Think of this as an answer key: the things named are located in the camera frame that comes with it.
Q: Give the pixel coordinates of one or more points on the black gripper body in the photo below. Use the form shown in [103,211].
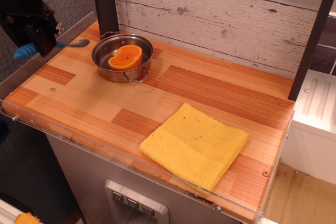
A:
[13,23]

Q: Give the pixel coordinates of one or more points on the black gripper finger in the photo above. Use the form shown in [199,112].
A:
[42,39]

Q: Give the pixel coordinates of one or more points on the blue handled metal spoon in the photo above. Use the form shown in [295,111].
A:
[29,50]

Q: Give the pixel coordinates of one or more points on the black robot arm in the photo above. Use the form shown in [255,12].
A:
[18,6]

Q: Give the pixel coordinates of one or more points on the clear acrylic counter guard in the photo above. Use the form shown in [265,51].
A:
[115,128]

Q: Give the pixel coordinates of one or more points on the small steel pot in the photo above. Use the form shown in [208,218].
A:
[104,50]

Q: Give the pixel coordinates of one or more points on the orange toy fruit half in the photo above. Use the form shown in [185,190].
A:
[127,57]

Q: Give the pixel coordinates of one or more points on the silver toy dishwasher cabinet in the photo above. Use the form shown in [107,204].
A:
[86,174]

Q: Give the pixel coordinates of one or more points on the grey button control panel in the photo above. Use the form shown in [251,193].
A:
[130,206]

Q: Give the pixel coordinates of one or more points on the orange plush toy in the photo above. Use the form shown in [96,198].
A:
[26,218]

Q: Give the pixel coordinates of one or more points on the yellow folded cloth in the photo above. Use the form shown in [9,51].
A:
[195,147]

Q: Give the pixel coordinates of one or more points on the white toy sink unit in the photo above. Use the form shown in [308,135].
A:
[310,142]

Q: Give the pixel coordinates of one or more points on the dark left frame post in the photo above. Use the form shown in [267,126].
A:
[107,17]

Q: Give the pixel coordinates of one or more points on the dark frame post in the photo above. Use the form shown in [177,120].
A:
[313,40]
[107,17]

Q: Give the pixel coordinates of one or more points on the dark right frame post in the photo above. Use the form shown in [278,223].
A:
[313,40]

